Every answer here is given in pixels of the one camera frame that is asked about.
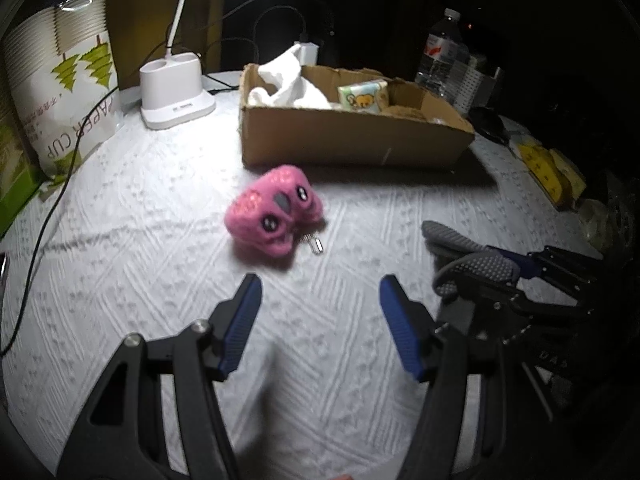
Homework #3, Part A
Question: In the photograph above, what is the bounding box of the pink plush toy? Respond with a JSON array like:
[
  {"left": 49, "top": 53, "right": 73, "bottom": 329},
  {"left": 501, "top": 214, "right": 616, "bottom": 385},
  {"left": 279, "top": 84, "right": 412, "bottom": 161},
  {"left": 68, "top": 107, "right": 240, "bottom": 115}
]
[{"left": 224, "top": 164, "right": 328, "bottom": 258}]

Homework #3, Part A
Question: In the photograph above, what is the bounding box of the clear plastic bag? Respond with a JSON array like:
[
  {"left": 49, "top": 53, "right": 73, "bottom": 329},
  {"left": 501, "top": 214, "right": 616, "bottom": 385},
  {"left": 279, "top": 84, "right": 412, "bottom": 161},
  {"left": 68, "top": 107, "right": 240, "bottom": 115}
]
[{"left": 577, "top": 185, "right": 631, "bottom": 256}]

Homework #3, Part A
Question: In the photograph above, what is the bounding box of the grey dotted sock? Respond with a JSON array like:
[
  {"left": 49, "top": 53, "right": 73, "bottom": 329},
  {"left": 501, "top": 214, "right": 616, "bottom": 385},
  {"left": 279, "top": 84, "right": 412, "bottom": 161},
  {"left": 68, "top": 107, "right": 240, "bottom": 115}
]
[
  {"left": 432, "top": 252, "right": 522, "bottom": 298},
  {"left": 421, "top": 220, "right": 488, "bottom": 256}
]

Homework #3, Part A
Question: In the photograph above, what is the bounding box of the white desk lamp base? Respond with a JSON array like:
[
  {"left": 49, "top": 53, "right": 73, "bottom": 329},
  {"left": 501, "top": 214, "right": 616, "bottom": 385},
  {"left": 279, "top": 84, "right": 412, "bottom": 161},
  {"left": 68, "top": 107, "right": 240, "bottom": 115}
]
[{"left": 139, "top": 0, "right": 217, "bottom": 131}]

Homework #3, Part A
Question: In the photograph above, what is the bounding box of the white perforated basket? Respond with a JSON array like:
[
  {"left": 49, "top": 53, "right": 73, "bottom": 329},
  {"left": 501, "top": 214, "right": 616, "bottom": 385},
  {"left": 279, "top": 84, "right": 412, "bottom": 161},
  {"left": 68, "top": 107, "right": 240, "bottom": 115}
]
[{"left": 452, "top": 52, "right": 503, "bottom": 116}]

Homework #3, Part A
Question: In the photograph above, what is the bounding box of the green printed package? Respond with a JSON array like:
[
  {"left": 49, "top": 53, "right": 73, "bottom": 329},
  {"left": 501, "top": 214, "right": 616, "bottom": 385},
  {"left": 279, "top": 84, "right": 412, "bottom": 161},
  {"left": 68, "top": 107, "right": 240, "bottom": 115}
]
[{"left": 0, "top": 110, "right": 46, "bottom": 238}]

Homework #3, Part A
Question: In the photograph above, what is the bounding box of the long black cable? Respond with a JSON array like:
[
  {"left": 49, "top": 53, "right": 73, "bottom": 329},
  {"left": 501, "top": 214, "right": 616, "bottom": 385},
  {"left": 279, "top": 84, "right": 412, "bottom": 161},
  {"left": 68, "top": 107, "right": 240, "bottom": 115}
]
[{"left": 0, "top": 42, "right": 171, "bottom": 356}]

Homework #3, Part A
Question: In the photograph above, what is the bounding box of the white cloth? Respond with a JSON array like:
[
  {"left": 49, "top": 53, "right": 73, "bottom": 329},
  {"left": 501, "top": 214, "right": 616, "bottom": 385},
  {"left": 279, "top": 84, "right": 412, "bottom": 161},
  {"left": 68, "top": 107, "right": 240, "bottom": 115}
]
[{"left": 247, "top": 42, "right": 333, "bottom": 110}]

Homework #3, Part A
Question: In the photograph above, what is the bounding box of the cardboard box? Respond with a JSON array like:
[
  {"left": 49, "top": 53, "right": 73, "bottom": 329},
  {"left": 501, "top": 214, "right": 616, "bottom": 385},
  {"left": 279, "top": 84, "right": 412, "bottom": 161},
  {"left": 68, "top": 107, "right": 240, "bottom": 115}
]
[{"left": 239, "top": 62, "right": 476, "bottom": 170}]

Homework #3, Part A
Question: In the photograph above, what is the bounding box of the clear water bottle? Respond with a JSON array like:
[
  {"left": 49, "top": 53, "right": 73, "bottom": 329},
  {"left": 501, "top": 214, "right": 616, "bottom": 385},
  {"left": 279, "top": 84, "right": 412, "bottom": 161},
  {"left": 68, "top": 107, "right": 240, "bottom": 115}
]
[{"left": 414, "top": 7, "right": 471, "bottom": 101}]

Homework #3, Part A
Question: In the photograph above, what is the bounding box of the pale yellow tissue pack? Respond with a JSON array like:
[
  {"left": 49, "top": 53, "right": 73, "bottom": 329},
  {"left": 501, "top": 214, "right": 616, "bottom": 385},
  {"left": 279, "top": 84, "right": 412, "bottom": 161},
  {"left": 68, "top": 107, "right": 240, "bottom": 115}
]
[{"left": 547, "top": 147, "right": 587, "bottom": 206}]

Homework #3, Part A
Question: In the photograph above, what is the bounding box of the white charger plug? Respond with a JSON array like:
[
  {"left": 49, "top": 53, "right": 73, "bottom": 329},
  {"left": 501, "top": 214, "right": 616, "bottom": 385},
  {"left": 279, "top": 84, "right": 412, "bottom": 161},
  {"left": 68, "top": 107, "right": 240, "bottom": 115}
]
[{"left": 292, "top": 40, "right": 321, "bottom": 66}]

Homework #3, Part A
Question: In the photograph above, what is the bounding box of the black looped cable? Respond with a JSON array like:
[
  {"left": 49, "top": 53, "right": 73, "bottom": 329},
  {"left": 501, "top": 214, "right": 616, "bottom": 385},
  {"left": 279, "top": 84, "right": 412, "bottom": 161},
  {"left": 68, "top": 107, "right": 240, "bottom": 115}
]
[{"left": 200, "top": 0, "right": 336, "bottom": 61}]

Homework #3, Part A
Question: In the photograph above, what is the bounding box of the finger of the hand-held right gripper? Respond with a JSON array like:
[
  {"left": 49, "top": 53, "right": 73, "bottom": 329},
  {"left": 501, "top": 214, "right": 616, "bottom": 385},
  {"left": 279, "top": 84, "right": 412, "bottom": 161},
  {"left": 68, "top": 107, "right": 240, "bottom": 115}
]
[
  {"left": 487, "top": 245, "right": 608, "bottom": 282},
  {"left": 445, "top": 280, "right": 596, "bottom": 318}
]

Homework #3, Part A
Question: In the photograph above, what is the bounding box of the small printed tissue pack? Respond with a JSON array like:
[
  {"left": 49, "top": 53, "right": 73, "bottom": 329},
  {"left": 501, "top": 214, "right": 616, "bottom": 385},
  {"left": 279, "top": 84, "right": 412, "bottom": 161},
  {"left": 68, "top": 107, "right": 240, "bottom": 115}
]
[{"left": 337, "top": 80, "right": 391, "bottom": 112}]

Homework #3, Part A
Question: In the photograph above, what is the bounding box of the white textured tablecloth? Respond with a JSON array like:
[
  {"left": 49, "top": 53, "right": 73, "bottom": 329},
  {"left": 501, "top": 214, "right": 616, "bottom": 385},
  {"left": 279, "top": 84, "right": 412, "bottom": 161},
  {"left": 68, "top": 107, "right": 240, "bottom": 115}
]
[{"left": 0, "top": 67, "right": 616, "bottom": 480}]

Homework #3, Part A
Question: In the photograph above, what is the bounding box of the paper cup pack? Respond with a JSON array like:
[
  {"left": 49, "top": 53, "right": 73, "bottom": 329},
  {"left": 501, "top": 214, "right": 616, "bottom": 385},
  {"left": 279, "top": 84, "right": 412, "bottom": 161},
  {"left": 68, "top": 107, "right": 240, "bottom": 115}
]
[{"left": 2, "top": 0, "right": 121, "bottom": 181}]

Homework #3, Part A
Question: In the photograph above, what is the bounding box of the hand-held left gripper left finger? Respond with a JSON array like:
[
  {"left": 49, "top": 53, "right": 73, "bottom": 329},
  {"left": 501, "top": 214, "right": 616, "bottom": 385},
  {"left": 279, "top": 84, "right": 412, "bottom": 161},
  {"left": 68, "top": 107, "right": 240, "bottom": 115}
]
[{"left": 55, "top": 274, "right": 263, "bottom": 480}]

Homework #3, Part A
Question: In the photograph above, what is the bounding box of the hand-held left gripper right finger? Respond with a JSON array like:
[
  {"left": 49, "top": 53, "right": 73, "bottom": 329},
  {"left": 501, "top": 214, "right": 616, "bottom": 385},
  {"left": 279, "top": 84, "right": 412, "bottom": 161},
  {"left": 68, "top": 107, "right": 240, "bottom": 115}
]
[{"left": 379, "top": 275, "right": 506, "bottom": 480}]

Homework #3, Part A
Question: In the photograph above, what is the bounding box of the black round object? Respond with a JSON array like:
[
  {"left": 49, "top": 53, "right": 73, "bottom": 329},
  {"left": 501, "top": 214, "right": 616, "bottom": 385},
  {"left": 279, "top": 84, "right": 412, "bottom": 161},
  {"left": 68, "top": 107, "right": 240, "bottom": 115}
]
[{"left": 470, "top": 105, "right": 508, "bottom": 143}]

